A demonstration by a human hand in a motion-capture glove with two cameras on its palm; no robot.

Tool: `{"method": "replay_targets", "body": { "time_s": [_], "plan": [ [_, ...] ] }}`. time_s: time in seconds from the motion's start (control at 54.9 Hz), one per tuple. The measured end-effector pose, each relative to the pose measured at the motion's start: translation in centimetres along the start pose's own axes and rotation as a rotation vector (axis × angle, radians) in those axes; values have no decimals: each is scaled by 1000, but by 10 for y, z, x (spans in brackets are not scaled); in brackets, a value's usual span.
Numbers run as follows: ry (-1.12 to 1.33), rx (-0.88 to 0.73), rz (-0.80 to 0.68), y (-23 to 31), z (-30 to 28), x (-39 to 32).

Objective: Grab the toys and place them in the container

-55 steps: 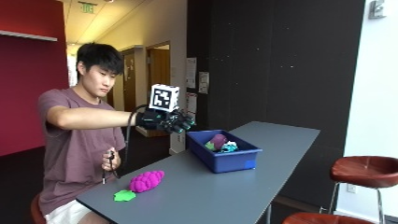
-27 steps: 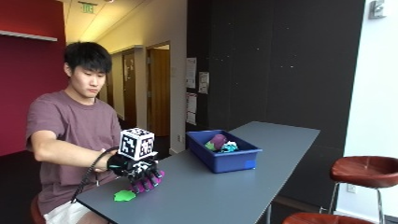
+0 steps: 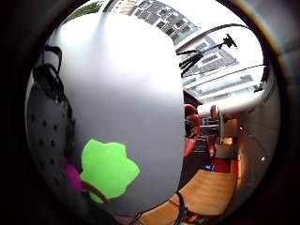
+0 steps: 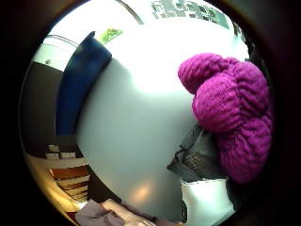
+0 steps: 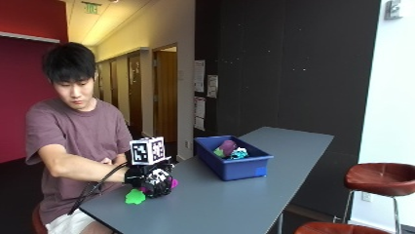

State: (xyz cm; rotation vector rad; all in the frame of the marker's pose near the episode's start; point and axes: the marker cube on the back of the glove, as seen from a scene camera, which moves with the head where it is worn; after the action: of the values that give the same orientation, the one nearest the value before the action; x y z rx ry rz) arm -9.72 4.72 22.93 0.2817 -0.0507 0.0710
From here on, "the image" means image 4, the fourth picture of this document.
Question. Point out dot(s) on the purple knitted soft toy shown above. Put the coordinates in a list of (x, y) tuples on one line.
[(235, 106)]

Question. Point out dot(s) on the brown striped shelf unit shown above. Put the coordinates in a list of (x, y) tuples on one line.
[(70, 179)]

